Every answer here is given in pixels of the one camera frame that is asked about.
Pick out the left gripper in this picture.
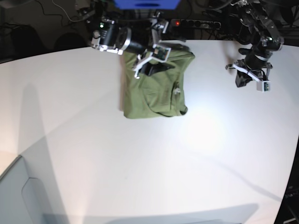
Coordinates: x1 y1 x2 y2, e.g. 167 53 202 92
225 48 273 88

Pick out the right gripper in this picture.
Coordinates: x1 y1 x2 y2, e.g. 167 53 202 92
90 13 176 79

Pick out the green T-shirt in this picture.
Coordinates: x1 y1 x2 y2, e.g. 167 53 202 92
123 43 195 119

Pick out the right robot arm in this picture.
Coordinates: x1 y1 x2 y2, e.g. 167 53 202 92
75 0 174 79

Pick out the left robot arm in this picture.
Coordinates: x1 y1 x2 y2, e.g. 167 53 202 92
225 0 284 92

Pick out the white power strip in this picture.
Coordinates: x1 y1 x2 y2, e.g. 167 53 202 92
171 19 221 30

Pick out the blue plastic box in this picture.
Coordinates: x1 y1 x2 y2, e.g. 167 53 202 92
114 0 180 10

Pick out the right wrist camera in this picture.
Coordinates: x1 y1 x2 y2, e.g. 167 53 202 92
152 45 171 63

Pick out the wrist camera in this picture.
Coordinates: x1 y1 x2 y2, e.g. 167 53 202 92
152 45 171 63
256 81 271 92

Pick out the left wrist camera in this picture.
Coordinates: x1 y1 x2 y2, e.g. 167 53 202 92
256 81 271 92

